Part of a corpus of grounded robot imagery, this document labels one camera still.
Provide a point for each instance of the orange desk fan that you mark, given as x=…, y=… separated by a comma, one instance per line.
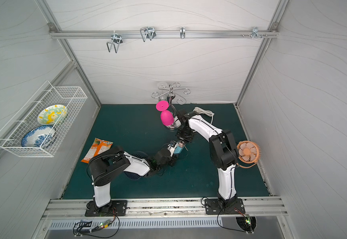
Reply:
x=248, y=153

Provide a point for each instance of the pink goblet glass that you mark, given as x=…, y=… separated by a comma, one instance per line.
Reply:
x=166, y=116

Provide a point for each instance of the yellow patterned bowl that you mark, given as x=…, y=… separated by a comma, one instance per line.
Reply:
x=52, y=114

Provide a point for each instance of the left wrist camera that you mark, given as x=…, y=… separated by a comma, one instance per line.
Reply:
x=171, y=148

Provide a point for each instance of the metal double hook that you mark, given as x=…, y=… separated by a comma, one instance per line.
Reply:
x=114, y=43
x=147, y=33

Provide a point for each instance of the metal hook right end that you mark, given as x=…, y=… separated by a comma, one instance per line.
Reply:
x=255, y=34

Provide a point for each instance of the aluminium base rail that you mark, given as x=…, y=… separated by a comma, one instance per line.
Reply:
x=164, y=208

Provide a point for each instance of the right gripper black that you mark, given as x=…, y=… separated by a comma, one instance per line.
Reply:
x=178, y=122

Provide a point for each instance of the light blue power strip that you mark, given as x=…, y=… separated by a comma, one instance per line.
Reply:
x=178, y=150

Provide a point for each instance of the navy blue desk fan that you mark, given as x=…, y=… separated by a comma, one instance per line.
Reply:
x=139, y=166

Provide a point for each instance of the white wire wall basket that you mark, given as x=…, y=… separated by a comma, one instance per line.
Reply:
x=25, y=119

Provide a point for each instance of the orange snack packet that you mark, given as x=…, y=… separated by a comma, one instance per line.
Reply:
x=99, y=146

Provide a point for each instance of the blue patterned bowl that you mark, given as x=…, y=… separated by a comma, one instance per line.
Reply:
x=40, y=136

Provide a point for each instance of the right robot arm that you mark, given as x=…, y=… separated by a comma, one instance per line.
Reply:
x=193, y=120

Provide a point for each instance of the chrome glass holder stand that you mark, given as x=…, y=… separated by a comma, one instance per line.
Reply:
x=173, y=93

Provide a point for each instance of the aluminium top rail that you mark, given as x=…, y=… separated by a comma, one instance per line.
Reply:
x=160, y=34

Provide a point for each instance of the small metal hook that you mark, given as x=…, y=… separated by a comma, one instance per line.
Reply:
x=182, y=33

